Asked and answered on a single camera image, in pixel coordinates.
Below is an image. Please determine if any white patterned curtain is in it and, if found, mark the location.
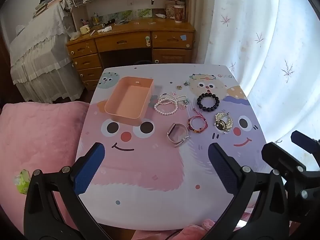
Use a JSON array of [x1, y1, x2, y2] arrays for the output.
[[194, 0, 320, 172]]

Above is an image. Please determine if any thin pearl charm bracelet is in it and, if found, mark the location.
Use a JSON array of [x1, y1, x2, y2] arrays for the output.
[[159, 93, 190, 110]]

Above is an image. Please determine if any wooden desk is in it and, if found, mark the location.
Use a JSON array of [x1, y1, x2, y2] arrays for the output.
[[66, 20, 196, 91]]

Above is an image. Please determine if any pink fluffy blanket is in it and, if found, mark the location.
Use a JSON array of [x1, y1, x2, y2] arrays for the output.
[[0, 102, 91, 233]]

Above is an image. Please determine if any green tissue packet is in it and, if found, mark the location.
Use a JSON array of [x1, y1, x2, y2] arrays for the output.
[[14, 169, 31, 195]]

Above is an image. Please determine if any white pearl bracelet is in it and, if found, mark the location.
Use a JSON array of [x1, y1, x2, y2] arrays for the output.
[[153, 98, 178, 116]]

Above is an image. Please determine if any patterned paper box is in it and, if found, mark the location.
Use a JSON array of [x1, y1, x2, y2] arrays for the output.
[[164, 3, 175, 20]]

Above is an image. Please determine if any pink plastic storage box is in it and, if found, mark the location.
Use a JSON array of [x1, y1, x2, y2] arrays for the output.
[[104, 77, 154, 127]]

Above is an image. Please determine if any dark bead bracelet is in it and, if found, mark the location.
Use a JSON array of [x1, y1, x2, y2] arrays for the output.
[[197, 93, 220, 113]]

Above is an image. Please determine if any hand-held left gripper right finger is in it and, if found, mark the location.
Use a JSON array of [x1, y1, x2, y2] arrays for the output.
[[204, 142, 290, 240]]

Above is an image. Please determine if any red paper cup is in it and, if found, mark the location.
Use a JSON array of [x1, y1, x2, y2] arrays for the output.
[[174, 4, 185, 23]]

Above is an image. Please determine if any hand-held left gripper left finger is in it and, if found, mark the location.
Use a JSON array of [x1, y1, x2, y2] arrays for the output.
[[24, 142, 110, 240]]

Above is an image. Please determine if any gold ornate brooch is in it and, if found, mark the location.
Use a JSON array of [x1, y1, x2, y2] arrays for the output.
[[214, 111, 234, 134]]

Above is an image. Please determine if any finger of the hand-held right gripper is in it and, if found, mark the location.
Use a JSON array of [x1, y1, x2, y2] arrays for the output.
[[261, 142, 308, 178], [290, 130, 320, 161]]

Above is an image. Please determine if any red string bracelet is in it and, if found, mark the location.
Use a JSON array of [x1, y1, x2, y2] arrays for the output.
[[187, 109, 208, 132]]

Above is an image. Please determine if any silver wrist watch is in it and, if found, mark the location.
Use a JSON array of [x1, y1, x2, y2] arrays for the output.
[[166, 122, 190, 148]]

